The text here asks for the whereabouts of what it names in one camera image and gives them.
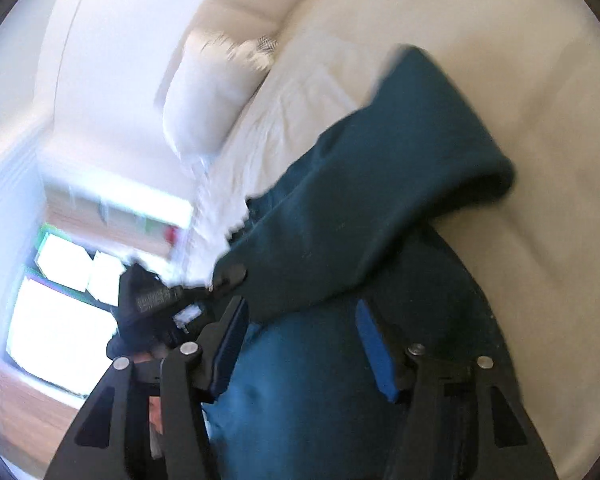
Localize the black framed window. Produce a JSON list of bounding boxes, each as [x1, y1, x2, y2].
[[4, 230, 133, 402]]

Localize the white wall shelf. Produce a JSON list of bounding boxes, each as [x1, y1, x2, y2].
[[44, 182, 197, 243]]

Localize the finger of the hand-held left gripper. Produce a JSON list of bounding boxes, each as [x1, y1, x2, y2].
[[211, 262, 249, 292]]

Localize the white pillow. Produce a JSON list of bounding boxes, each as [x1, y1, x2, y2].
[[161, 29, 277, 162]]

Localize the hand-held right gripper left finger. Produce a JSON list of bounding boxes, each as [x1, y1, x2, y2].
[[44, 295, 251, 480]]

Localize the cream padded headboard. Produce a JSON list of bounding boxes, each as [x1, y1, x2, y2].
[[195, 0, 343, 48]]

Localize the black white patterned item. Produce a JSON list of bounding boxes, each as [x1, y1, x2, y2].
[[250, 35, 282, 61]]

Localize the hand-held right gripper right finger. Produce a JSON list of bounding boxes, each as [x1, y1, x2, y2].
[[355, 300, 562, 480]]

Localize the white bed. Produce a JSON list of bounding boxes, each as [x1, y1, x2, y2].
[[180, 0, 600, 480]]

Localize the teal small garment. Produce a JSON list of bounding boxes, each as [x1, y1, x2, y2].
[[205, 45, 521, 480]]

